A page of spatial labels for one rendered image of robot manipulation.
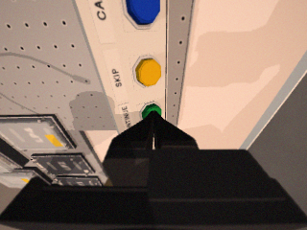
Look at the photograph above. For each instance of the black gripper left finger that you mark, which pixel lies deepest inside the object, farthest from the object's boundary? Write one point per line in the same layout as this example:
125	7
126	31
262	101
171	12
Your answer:
136	136

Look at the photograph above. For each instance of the white plate lid with yellow tape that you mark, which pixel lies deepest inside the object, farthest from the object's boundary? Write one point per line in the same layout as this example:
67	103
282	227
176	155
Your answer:
14	180
31	135

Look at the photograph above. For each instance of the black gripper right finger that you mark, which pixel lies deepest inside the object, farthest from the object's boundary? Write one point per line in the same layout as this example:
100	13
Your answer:
170	136

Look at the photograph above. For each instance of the grey perforated base plate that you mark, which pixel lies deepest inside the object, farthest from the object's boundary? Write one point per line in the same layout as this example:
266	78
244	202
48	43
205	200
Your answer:
46	68

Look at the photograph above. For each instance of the beige button panel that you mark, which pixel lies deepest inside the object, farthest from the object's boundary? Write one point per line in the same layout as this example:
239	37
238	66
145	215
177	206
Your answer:
128	44

